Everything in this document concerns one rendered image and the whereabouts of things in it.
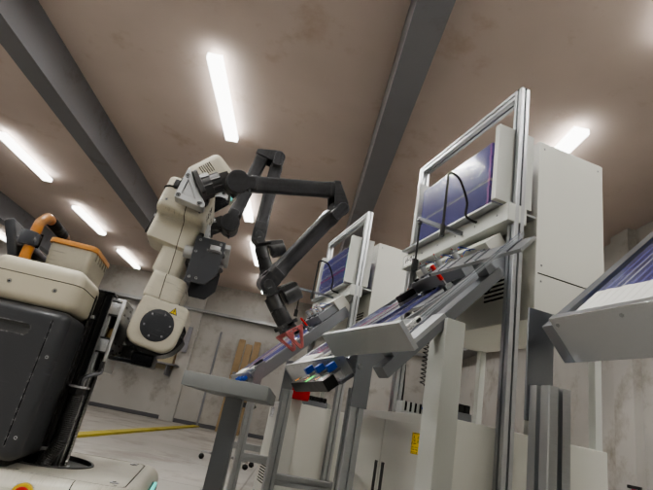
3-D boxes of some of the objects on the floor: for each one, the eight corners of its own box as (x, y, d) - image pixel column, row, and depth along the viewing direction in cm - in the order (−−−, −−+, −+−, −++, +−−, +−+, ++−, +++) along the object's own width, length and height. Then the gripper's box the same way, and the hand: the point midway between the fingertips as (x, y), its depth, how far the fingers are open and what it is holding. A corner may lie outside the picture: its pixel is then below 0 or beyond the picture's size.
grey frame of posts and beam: (307, 674, 109) (410, 35, 175) (245, 563, 180) (335, 137, 246) (506, 684, 124) (532, 90, 190) (376, 577, 194) (428, 171, 260)
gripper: (264, 316, 172) (284, 356, 170) (274, 309, 159) (294, 352, 158) (281, 308, 175) (300, 346, 173) (292, 300, 162) (312, 342, 161)
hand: (296, 347), depth 166 cm, fingers open, 9 cm apart
